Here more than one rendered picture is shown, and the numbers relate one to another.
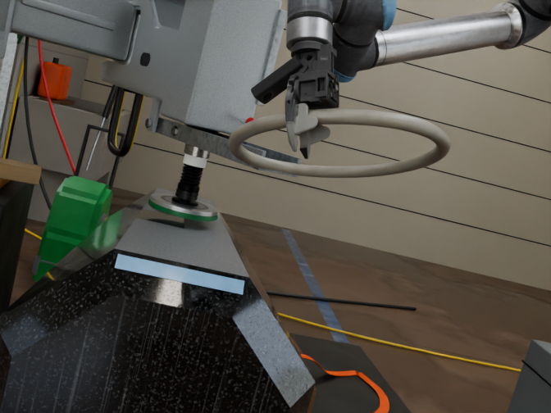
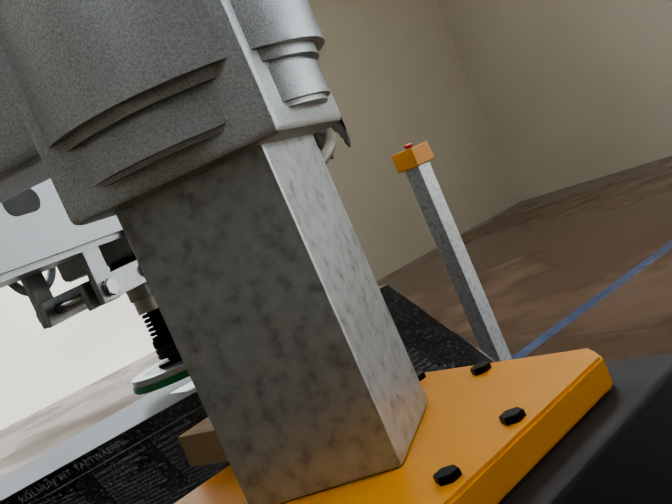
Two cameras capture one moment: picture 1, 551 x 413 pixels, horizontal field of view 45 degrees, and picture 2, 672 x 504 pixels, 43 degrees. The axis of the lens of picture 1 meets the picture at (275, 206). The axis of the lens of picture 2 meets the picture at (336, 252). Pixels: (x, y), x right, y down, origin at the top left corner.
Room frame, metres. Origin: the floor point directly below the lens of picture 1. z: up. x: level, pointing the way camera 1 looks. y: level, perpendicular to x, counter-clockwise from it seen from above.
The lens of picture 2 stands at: (2.54, 2.05, 1.09)
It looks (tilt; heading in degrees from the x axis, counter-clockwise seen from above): 5 degrees down; 241
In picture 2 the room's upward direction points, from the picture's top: 24 degrees counter-clockwise
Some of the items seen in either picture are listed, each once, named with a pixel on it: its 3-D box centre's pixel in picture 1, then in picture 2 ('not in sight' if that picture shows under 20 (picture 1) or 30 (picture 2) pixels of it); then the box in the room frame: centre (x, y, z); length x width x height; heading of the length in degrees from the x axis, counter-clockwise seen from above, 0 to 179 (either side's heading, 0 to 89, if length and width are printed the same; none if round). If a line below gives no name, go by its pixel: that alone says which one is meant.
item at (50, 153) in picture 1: (72, 157); not in sight; (5.20, 1.65, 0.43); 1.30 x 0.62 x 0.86; 7
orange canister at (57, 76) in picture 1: (56, 80); not in sight; (5.05, 1.84, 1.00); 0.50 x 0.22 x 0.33; 7
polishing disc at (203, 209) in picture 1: (184, 204); (178, 362); (2.04, 0.28, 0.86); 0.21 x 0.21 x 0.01
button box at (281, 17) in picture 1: (266, 57); not in sight; (2.04, 0.14, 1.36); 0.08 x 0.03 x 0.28; 35
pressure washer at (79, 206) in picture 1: (80, 207); not in sight; (3.51, 1.01, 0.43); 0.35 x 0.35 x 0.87; 88
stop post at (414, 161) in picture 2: not in sight; (458, 265); (0.44, -0.86, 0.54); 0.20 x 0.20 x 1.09; 13
